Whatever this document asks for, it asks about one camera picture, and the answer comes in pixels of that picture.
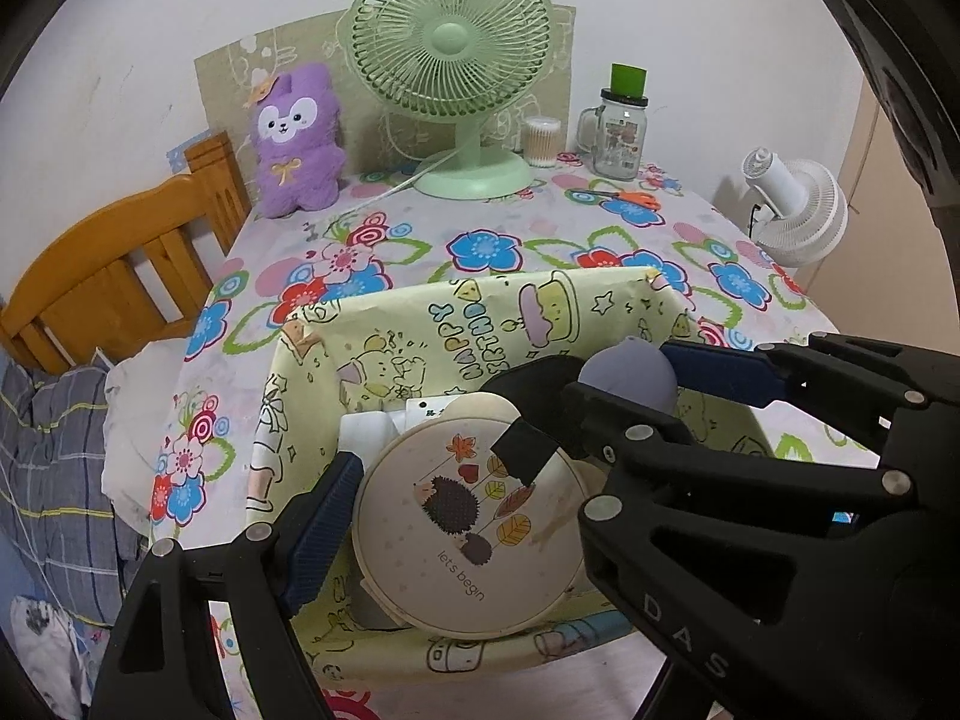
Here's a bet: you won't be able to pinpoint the white printed pillow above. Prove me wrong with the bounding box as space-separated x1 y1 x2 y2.
11 596 91 713

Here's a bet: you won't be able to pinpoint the beige door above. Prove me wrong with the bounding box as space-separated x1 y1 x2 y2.
836 75 960 338

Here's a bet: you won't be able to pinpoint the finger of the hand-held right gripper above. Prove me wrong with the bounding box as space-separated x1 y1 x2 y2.
664 331 960 421
480 358 960 481

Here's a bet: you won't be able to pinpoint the white egg-shaped speaker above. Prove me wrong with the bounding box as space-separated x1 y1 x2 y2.
581 337 680 415

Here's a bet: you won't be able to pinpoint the white fan cable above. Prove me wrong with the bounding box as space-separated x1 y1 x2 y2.
341 150 458 203

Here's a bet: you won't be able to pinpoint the yellow patterned storage box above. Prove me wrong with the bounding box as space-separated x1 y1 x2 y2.
251 264 777 691

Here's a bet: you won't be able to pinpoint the green desk fan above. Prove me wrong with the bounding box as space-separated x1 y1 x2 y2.
349 0 560 200

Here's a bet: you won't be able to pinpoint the plaid pillow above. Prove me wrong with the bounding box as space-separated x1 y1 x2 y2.
0 356 151 623

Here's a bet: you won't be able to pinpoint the orange scissors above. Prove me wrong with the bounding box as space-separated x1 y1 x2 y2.
566 186 661 211

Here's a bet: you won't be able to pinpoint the white flat box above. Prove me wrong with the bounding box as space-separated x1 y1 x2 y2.
339 409 398 466

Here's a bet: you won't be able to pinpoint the white cloth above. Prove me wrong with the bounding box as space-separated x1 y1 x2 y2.
101 341 192 533

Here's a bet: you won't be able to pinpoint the round cream compact case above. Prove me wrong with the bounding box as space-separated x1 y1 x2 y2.
352 394 590 635

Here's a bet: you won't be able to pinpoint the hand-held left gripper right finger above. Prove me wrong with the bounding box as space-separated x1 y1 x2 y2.
577 467 960 720

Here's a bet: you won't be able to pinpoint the cotton swab container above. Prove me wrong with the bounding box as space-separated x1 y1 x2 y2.
523 118 562 167

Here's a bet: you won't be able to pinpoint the white standing fan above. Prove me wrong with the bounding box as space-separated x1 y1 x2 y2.
741 148 850 267

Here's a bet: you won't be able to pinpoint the purple plush toy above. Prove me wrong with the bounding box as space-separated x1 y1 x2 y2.
244 64 347 218

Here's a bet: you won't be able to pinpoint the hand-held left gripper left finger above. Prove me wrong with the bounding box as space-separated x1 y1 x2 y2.
90 450 368 720

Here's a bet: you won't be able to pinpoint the glass jar with green lid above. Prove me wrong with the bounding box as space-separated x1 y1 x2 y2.
576 62 652 181

